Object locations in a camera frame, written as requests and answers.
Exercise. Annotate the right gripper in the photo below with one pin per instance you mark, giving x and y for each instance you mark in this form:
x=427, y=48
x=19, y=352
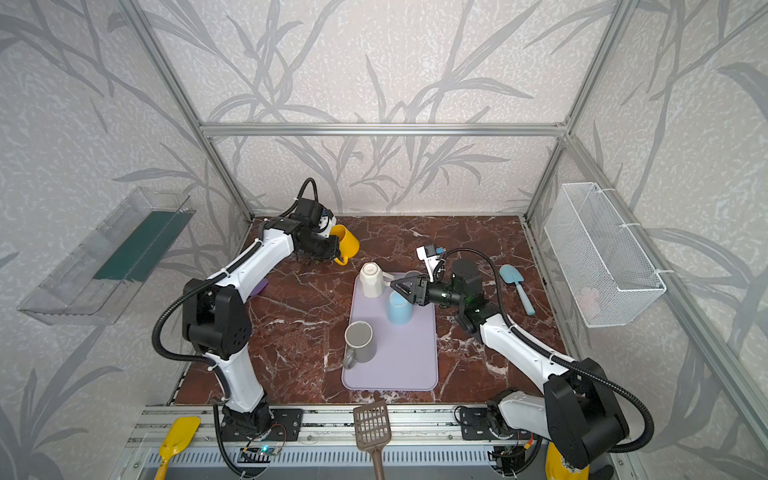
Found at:
x=422, y=290

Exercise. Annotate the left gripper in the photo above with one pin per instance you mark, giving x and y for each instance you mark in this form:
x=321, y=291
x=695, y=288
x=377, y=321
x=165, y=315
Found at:
x=321, y=246

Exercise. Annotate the yellow mug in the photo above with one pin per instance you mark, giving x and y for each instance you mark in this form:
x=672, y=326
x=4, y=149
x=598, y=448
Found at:
x=349, y=245

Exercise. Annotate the grey mug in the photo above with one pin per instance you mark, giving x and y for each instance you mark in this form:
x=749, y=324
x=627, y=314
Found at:
x=360, y=344

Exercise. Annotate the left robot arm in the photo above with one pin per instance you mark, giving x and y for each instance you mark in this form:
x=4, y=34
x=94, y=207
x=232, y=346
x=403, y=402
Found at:
x=214, y=315

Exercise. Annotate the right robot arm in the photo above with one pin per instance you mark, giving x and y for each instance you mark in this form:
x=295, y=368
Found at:
x=579, y=410

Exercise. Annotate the light blue mug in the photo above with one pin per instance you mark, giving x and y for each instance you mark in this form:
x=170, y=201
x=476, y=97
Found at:
x=399, y=310

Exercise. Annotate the white faceted mug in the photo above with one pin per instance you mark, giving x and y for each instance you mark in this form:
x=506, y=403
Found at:
x=374, y=280

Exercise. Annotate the lavender tray mat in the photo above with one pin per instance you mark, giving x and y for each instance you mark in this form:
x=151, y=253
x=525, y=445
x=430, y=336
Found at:
x=406, y=358

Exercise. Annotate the light blue spatula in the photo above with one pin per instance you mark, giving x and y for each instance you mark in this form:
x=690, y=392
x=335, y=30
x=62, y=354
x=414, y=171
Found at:
x=511, y=275

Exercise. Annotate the brown slotted spatula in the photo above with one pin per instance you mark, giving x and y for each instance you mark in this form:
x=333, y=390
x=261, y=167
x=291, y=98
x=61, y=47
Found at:
x=373, y=432

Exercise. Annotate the clear plastic shelf bin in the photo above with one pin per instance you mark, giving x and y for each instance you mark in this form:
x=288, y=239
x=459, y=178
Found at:
x=95, y=283

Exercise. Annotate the yellow work glove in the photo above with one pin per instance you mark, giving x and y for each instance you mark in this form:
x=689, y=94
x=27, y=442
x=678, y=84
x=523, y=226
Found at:
x=557, y=468

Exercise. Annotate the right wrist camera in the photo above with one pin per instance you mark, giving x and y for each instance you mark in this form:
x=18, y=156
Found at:
x=433, y=258

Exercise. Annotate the purple spatula pink handle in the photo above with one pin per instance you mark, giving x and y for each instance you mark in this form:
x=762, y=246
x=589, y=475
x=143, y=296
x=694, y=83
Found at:
x=259, y=287

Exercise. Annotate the white wire basket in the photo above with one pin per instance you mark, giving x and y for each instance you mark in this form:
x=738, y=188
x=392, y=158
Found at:
x=609, y=274

